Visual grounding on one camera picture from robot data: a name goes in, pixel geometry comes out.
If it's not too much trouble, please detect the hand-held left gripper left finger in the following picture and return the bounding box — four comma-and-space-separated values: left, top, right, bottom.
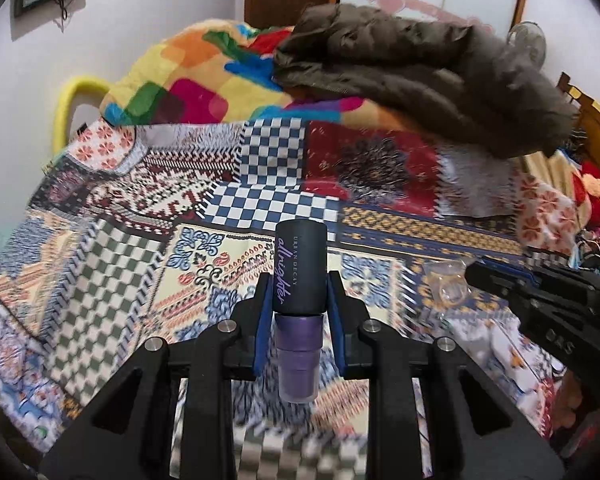
40, 272, 274, 480

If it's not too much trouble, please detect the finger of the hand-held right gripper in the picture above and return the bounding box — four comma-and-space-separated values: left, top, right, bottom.
464, 261, 537, 312
479, 255, 600, 292

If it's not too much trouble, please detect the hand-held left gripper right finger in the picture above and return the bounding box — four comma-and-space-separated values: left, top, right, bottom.
327, 270, 566, 480

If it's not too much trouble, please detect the black spray bottle purple cap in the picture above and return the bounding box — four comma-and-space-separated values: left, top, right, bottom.
272, 220, 329, 403

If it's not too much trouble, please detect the floral orange white cloth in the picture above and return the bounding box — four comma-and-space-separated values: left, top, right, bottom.
515, 172, 583, 256

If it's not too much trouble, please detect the red cloth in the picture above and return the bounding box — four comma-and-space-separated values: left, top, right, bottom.
575, 160, 600, 221

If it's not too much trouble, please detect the patchwork printed bedspread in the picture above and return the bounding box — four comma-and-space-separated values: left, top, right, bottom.
0, 120, 571, 480

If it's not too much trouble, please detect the wooden headboard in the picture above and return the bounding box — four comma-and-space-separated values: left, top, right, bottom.
555, 72, 600, 176

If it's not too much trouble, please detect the brown padded jacket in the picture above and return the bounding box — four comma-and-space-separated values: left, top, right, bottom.
272, 2, 581, 161

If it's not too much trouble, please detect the standing fan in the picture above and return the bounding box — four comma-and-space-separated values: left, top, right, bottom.
507, 21, 548, 68

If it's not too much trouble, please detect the colourful block blanket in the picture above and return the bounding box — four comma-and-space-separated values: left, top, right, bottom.
99, 19, 381, 126

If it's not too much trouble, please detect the yellow tube frame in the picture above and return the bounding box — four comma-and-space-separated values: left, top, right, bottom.
52, 76, 111, 158

